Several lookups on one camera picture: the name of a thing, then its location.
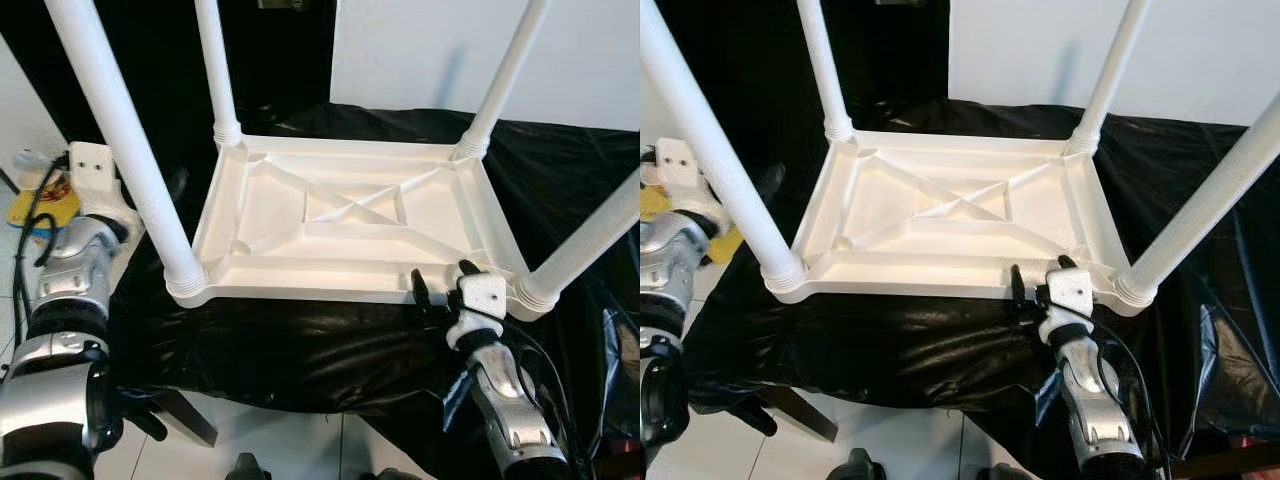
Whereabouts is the white plastic table top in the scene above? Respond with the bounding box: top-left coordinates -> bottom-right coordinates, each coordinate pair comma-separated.
165,135 -> 561,323
765,130 -> 1161,316

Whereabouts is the white plastic table leg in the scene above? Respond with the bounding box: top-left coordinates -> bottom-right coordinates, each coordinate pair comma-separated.
1065,0 -> 1151,156
455,0 -> 553,161
512,170 -> 641,316
797,0 -> 854,143
640,0 -> 809,294
1113,95 -> 1280,306
193,0 -> 244,148
42,0 -> 211,299

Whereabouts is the yellow cardboard box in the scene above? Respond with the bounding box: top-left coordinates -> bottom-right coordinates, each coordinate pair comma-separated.
640,185 -> 746,266
8,175 -> 83,246

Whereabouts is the black plastic table sheet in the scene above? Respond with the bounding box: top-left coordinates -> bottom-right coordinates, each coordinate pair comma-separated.
690,95 -> 1280,480
100,100 -> 641,480

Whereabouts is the black door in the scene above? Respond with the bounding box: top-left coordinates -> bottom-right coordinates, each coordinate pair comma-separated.
655,0 -> 951,191
0,0 -> 336,201

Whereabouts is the brown wooden table leg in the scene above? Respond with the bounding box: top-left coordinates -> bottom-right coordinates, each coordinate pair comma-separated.
755,385 -> 839,443
1175,440 -> 1280,479
150,390 -> 218,448

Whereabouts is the dark grey left robot leg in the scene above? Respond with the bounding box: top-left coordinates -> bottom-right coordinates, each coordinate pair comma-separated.
835,448 -> 886,480
225,452 -> 271,480

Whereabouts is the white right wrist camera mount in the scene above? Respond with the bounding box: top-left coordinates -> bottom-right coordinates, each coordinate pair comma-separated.
445,272 -> 508,351
1038,267 -> 1098,346

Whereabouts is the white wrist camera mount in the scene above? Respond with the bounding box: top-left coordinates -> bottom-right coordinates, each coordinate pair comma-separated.
645,140 -> 731,236
445,272 -> 508,351
68,142 -> 141,236
1038,267 -> 1098,346

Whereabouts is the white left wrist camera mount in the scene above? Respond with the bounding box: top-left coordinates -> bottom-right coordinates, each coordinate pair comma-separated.
68,142 -> 141,236
645,140 -> 731,236

